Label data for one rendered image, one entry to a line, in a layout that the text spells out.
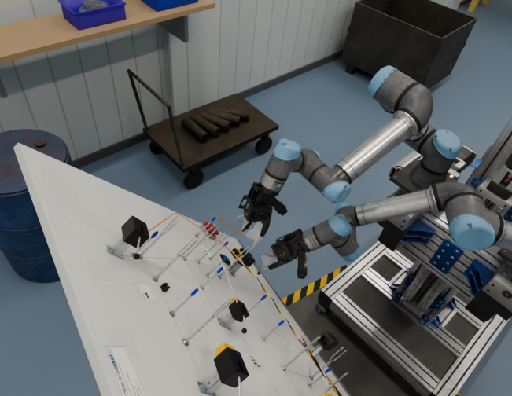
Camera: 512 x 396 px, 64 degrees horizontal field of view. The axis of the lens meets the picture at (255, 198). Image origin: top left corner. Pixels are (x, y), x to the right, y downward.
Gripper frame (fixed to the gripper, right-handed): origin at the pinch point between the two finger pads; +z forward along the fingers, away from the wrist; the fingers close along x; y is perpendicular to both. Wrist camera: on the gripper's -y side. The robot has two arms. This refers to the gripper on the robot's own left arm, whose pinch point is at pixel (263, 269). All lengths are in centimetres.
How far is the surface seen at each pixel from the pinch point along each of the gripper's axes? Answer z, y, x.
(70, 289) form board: -5, 30, 80
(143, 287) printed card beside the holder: -3, 22, 61
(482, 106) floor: -141, -26, -376
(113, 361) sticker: -10, 16, 84
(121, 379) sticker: -11, 13, 86
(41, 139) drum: 99, 109, -45
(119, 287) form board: -4, 25, 68
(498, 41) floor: -220, 25, -543
